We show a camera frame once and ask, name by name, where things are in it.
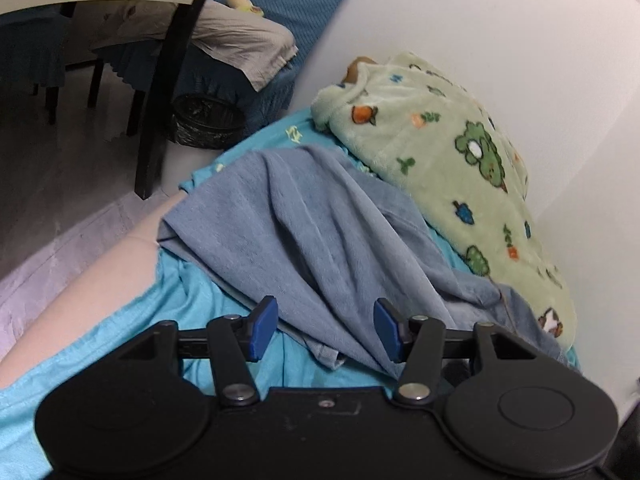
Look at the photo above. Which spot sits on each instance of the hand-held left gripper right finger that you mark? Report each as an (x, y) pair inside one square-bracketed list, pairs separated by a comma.
[(387, 331)]

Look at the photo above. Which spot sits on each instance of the blue covered sofa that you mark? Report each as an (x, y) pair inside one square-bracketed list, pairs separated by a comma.
[(305, 15)]

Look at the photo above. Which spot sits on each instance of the orange plush toy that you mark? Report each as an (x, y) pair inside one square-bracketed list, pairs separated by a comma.
[(356, 71)]

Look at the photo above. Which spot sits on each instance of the yellow plush toy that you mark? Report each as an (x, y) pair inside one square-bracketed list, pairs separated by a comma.
[(240, 0)]

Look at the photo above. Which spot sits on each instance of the pale pink mattress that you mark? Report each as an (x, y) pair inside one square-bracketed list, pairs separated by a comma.
[(85, 285)]

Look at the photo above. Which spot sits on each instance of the blue covered chair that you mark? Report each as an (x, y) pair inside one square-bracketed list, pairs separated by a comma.
[(30, 45)]

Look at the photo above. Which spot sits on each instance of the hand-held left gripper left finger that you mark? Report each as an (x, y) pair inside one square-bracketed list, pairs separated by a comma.
[(262, 329)]

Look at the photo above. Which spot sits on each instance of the green printed fleece blanket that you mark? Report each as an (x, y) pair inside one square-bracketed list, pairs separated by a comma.
[(450, 185)]

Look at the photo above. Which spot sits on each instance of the beige pants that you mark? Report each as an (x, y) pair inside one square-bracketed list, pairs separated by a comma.
[(235, 37)]

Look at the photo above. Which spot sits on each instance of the turquoise bed sheet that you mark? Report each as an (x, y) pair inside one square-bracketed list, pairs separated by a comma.
[(210, 300)]

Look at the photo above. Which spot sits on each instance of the blue-grey soft cloth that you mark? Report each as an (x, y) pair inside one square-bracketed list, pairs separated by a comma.
[(310, 225)]

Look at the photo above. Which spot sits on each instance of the white table with black legs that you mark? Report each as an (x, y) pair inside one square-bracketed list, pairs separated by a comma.
[(170, 85)]

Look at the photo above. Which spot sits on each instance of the black trash bin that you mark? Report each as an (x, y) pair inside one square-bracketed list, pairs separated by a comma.
[(207, 122)]

